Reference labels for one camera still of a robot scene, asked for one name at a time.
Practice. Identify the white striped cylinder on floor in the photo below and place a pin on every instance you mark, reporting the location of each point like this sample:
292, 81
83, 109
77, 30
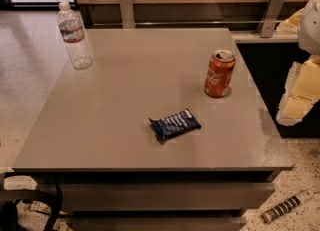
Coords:
287, 206

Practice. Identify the orange coke can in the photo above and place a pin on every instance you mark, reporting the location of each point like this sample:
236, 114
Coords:
220, 69

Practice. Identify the grey drawer cabinet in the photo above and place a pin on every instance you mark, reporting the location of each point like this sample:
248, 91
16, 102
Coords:
93, 136

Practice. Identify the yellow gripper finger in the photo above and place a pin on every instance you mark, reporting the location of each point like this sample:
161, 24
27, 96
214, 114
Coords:
291, 24
302, 91

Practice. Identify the clear plastic water bottle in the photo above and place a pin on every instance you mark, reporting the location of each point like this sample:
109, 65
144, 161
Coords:
73, 34

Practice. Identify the left metal bracket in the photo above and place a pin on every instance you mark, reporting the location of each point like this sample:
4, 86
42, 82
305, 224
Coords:
127, 14

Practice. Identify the metal bracket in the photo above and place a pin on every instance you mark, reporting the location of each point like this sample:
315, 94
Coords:
127, 14
267, 25

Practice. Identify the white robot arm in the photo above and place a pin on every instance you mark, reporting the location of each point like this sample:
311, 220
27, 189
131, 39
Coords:
309, 29

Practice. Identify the blue snack bag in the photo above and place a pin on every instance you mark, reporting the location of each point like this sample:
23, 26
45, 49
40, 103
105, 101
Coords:
174, 125

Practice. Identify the right metal bracket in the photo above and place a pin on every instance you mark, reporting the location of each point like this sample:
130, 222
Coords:
267, 25

